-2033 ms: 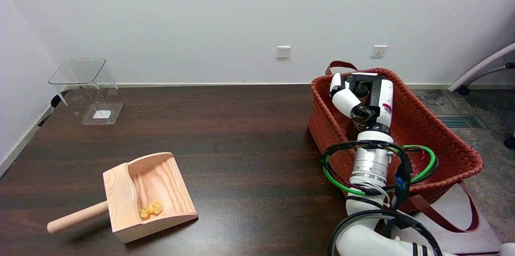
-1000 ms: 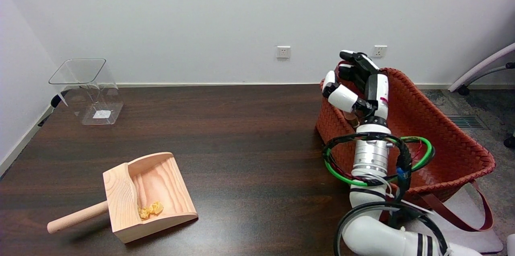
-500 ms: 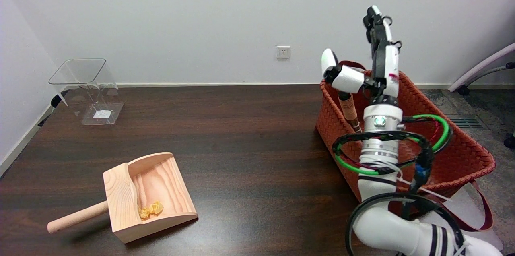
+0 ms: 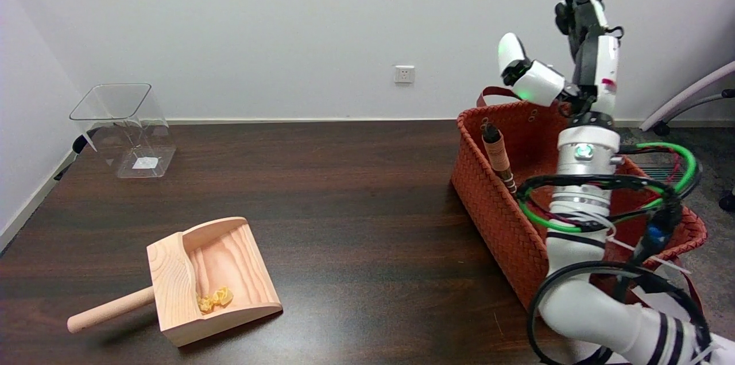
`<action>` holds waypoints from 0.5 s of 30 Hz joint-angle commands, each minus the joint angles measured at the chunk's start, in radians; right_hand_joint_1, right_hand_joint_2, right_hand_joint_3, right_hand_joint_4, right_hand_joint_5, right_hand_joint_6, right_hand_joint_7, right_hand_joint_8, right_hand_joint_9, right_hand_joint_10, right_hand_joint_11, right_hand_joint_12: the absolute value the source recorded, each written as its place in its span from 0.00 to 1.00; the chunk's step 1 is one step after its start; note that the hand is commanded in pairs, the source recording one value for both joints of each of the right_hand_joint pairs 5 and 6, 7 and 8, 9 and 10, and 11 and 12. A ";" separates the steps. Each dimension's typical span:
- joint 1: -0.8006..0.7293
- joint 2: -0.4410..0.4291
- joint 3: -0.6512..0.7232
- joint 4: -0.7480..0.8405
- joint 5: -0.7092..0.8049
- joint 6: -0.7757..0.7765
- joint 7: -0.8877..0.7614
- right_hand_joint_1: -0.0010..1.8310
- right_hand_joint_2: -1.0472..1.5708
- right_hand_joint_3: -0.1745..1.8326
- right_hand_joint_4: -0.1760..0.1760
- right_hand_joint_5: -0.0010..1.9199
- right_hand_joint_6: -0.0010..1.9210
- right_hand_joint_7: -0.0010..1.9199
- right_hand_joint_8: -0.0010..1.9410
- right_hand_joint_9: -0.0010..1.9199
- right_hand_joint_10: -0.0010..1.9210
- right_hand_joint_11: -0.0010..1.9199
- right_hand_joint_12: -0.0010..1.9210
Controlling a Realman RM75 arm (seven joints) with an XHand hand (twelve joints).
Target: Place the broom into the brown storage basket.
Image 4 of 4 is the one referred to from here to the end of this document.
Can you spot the brown woven storage basket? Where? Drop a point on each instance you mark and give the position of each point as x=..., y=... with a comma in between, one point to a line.
x=494, y=221

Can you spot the yellow crumpled paper scrap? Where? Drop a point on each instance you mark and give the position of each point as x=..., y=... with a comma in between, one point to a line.
x=215, y=298

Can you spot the clear plastic container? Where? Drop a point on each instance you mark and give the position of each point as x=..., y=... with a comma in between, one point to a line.
x=123, y=124

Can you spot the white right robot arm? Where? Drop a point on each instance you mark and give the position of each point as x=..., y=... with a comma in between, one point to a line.
x=580, y=296

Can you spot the small brown broom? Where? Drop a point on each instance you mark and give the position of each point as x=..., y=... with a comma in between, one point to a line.
x=495, y=150

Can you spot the white office chair base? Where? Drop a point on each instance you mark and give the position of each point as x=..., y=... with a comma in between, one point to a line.
x=683, y=95

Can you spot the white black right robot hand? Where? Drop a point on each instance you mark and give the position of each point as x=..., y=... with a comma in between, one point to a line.
x=603, y=72

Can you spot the white wall outlet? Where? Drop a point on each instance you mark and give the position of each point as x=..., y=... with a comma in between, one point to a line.
x=404, y=74

